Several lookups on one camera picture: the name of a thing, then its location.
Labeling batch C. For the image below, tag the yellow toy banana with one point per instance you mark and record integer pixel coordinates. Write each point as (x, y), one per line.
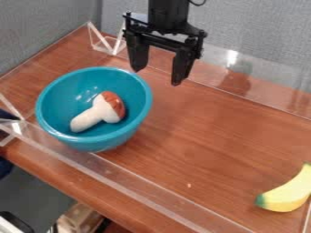
(287, 197)

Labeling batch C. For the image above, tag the toy mushroom brown cap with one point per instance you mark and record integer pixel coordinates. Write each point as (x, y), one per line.
(106, 109)

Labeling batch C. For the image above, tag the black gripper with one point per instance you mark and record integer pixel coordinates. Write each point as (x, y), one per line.
(164, 28)

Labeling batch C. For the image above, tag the clear acrylic barrier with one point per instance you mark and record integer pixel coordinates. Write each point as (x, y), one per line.
(129, 199)
(264, 82)

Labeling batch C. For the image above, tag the black white object bottom left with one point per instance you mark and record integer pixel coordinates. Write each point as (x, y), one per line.
(12, 225)

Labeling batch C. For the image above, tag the clear acrylic back barrier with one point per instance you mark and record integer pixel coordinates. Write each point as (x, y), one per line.
(264, 82)

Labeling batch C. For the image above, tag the wooden object under table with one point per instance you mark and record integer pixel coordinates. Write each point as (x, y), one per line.
(80, 219)

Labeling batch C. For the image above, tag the blue bowl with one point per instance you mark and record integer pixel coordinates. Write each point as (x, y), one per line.
(68, 95)

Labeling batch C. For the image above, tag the clear acrylic front barrier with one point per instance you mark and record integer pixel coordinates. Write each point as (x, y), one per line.
(129, 199)

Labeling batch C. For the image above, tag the clear acrylic corner bracket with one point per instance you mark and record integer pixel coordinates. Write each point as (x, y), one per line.
(102, 43)

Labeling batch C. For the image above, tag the dark blue object at left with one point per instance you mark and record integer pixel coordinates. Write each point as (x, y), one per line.
(5, 166)

